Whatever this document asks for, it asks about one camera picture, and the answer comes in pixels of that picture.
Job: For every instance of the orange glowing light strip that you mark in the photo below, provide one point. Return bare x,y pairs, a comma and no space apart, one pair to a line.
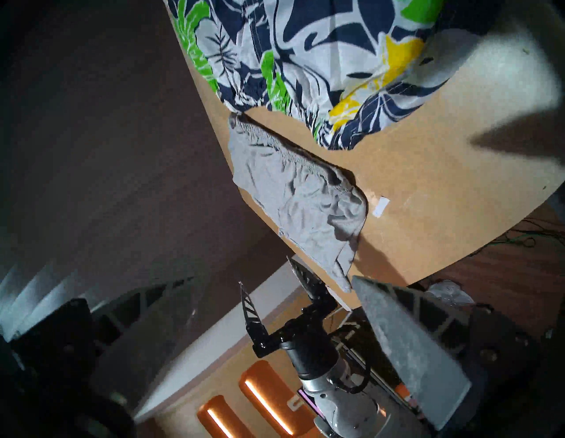
269,397
220,419

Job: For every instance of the grey shorts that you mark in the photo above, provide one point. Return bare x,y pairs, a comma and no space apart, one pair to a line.
300,198

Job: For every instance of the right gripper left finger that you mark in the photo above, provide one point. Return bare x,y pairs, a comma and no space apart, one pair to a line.
132,344

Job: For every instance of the white crumpled plastic bag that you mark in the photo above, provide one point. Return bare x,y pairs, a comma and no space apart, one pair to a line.
450,292

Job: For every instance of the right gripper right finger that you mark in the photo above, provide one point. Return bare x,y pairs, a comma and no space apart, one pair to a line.
410,353

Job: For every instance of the white tape strip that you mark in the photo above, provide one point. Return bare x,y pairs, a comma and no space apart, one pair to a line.
381,206

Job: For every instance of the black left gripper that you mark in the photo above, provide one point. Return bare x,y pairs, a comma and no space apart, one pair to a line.
304,344

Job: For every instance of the floral print shorts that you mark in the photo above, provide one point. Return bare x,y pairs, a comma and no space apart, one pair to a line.
309,44

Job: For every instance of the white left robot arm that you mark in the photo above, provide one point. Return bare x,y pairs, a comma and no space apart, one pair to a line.
348,410

